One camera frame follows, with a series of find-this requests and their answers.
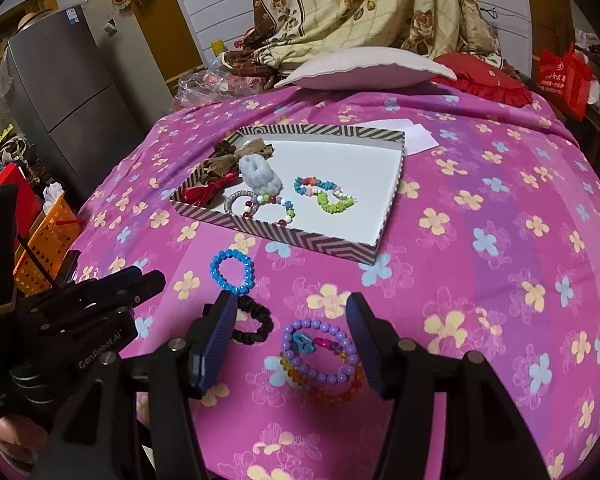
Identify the person's left hand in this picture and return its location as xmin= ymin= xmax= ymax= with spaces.
xmin=0 ymin=415 xmax=51 ymax=468

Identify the turquoise chip bracelet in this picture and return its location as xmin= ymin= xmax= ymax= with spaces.
xmin=293 ymin=176 xmax=343 ymax=200

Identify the wooden door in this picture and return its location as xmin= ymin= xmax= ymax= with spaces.
xmin=132 ymin=0 xmax=206 ymax=88

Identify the silver scrunchie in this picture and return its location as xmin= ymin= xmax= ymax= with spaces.
xmin=224 ymin=190 xmax=258 ymax=218

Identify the red box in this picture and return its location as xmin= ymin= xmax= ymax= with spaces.
xmin=0 ymin=162 xmax=43 ymax=241

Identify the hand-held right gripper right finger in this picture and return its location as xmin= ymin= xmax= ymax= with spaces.
xmin=345 ymin=292 xmax=551 ymax=480

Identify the orange plastic basket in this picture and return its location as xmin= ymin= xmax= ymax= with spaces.
xmin=12 ymin=195 xmax=83 ymax=296

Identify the blue bead bracelet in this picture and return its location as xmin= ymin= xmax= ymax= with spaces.
xmin=210 ymin=249 xmax=256 ymax=295

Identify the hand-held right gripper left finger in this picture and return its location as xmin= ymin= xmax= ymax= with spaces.
xmin=30 ymin=290 xmax=241 ymax=480

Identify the grey refrigerator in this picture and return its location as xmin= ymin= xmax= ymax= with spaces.
xmin=5 ymin=0 xmax=173 ymax=193

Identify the rainbow bead bracelet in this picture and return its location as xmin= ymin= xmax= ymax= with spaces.
xmin=279 ymin=352 xmax=366 ymax=406

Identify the yellow floral quilt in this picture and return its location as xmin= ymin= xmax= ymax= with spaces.
xmin=220 ymin=0 xmax=518 ymax=78

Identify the black scrunchie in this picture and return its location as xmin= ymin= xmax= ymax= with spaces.
xmin=230 ymin=295 xmax=273 ymax=346

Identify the straw hat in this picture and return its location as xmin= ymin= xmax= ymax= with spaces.
xmin=12 ymin=9 xmax=56 ymax=36

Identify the clear plastic bag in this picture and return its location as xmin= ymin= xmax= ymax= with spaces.
xmin=172 ymin=57 xmax=281 ymax=111

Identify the red shopping bag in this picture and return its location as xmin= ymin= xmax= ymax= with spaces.
xmin=537 ymin=42 xmax=596 ymax=121

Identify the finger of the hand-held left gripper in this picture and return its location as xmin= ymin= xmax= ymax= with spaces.
xmin=87 ymin=270 xmax=167 ymax=311
xmin=72 ymin=266 xmax=146 ymax=293

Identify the white tissue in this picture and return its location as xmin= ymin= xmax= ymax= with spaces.
xmin=42 ymin=182 xmax=68 ymax=206

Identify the purple bead bracelet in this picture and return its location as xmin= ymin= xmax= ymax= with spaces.
xmin=280 ymin=319 xmax=359 ymax=386

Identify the fluffy pale blue scrunchie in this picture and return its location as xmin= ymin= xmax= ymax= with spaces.
xmin=237 ymin=154 xmax=283 ymax=196

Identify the green chip bracelet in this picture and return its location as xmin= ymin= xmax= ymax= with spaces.
xmin=316 ymin=192 xmax=357 ymax=215

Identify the white paper sheet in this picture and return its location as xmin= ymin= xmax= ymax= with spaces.
xmin=362 ymin=118 xmax=438 ymax=156

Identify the striped brown hair bow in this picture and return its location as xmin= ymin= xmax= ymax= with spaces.
xmin=200 ymin=157 xmax=241 ymax=186

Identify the white red green bead bracelet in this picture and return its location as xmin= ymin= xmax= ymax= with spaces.
xmin=242 ymin=192 xmax=297 ymax=227

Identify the pale pink pillow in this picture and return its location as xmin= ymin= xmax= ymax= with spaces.
xmin=275 ymin=47 xmax=458 ymax=91

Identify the chevron patterned tray box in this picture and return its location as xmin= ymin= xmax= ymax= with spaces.
xmin=169 ymin=124 xmax=407 ymax=266

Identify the red frilled cushion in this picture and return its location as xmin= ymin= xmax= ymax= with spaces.
xmin=432 ymin=52 xmax=533 ymax=108

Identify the pink floral blanket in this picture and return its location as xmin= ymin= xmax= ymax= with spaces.
xmin=72 ymin=80 xmax=600 ymax=480

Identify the red hair bow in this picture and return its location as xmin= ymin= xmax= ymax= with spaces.
xmin=182 ymin=177 xmax=243 ymax=206

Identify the tan hair bow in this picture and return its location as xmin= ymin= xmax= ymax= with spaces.
xmin=235 ymin=141 xmax=275 ymax=163

